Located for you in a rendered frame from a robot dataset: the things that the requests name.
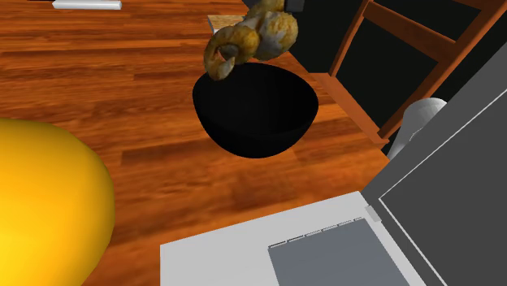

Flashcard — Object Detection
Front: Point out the black bowl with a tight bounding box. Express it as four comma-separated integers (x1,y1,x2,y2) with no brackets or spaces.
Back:
192,62,320,159

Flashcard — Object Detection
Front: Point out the wooden chair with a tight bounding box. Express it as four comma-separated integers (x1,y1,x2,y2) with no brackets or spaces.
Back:
310,0,507,146

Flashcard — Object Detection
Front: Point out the brown twisted pastry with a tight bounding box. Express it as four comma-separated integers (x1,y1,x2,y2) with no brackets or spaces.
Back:
202,0,299,82

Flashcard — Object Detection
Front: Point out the pale wooden flat block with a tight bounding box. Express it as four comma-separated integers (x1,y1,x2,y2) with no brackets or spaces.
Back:
207,15,249,36

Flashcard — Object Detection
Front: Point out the grey open laptop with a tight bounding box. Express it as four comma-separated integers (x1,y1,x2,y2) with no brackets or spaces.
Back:
159,42,507,286

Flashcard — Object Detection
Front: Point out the large yellow round object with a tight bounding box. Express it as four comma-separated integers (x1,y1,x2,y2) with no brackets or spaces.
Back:
0,117,117,286

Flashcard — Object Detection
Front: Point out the white flat bar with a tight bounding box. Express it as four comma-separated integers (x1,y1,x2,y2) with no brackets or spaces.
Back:
51,0,123,11

